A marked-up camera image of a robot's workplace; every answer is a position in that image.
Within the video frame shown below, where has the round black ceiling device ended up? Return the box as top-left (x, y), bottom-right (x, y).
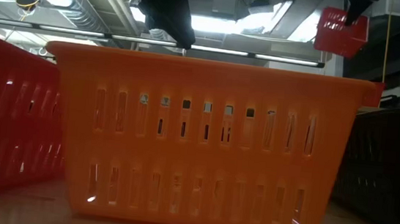
top-left (13, 0), bottom-right (42, 13)

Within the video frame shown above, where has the orange plastic basket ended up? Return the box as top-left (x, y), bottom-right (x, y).
top-left (30, 40), bottom-right (378, 224)

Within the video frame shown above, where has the black plastic basket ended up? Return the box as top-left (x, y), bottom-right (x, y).
top-left (328, 101), bottom-right (400, 224)

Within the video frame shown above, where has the long ceiling light bar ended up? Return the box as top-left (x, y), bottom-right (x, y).
top-left (0, 17), bottom-right (327, 69)

